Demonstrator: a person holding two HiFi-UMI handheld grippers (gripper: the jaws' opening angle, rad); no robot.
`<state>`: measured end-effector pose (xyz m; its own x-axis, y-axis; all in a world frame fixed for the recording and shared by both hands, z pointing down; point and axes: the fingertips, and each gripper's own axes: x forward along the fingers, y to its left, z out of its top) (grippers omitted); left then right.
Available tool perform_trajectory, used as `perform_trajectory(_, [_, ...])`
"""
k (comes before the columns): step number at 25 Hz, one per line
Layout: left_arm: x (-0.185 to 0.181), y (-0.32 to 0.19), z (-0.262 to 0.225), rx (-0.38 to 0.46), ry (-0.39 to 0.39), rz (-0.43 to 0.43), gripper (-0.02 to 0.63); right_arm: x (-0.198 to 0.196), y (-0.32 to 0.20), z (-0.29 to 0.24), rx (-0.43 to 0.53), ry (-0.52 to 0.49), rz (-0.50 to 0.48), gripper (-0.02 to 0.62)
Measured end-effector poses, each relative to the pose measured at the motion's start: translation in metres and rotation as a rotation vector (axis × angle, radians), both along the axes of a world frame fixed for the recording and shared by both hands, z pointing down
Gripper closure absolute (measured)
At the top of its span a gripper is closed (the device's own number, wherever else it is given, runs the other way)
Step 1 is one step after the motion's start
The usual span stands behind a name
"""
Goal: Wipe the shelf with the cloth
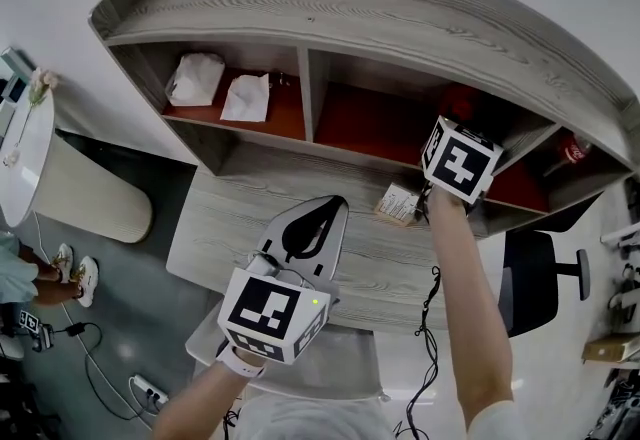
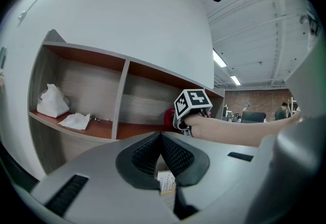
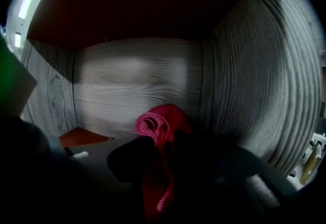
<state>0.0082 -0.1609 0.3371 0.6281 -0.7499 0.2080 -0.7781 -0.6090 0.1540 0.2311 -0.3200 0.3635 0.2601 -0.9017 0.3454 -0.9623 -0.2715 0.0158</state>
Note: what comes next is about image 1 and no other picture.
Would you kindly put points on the crumpled white paper sheet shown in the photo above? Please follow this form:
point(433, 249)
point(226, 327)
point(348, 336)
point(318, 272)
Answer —
point(245, 98)

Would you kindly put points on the small dark metal clip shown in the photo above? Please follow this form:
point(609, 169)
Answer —
point(281, 80)

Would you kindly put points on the black office chair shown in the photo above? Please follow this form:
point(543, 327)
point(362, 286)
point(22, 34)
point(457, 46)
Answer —
point(530, 278)

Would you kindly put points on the white office chair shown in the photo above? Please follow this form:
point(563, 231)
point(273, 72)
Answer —
point(340, 363)

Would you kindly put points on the small white trinket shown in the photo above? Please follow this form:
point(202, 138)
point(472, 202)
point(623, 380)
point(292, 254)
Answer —
point(11, 158)

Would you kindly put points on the spare hand-held gripper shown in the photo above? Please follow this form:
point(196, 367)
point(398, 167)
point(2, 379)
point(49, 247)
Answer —
point(35, 328)

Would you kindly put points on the person's right forearm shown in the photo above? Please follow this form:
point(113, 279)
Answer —
point(470, 308)

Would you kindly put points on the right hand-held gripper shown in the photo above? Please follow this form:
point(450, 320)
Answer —
point(460, 163)

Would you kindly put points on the white power strip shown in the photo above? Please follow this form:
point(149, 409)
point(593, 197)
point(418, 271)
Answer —
point(150, 390)

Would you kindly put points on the teal box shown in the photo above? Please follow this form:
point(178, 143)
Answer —
point(12, 75)

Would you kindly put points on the grey wooden shelf unit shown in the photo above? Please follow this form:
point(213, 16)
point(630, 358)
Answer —
point(350, 13)

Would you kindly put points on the cardboard box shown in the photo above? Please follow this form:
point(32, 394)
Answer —
point(610, 348)

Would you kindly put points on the grey wood-grain table top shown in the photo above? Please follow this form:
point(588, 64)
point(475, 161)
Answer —
point(240, 223)

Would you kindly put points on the round white pedestal table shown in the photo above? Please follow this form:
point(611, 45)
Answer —
point(90, 198)

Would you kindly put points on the person's white shirt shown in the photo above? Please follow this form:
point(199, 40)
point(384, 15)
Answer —
point(310, 420)

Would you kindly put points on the person's left forearm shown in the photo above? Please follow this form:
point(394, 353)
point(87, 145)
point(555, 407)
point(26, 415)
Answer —
point(195, 408)

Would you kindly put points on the small grey box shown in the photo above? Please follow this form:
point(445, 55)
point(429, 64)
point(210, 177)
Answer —
point(6, 125)

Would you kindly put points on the small card box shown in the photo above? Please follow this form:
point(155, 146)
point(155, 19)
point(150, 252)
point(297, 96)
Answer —
point(397, 203)

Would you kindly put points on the plastic bottle with red label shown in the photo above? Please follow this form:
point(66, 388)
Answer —
point(572, 153)

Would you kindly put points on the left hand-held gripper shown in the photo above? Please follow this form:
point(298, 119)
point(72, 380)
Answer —
point(260, 310)

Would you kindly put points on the pale artificial flower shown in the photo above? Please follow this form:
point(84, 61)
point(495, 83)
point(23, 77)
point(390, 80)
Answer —
point(40, 83)

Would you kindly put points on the crumpled white paper bag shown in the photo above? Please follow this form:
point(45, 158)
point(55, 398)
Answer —
point(195, 80)

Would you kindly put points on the black patterned bag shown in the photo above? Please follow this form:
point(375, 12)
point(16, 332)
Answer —
point(617, 413)

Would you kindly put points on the red wiping cloth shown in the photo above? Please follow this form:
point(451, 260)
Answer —
point(462, 105)

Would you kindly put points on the black metal stand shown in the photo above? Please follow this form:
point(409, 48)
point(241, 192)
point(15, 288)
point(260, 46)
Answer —
point(25, 408)

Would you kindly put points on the white wristband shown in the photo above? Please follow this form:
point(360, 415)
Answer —
point(242, 366)

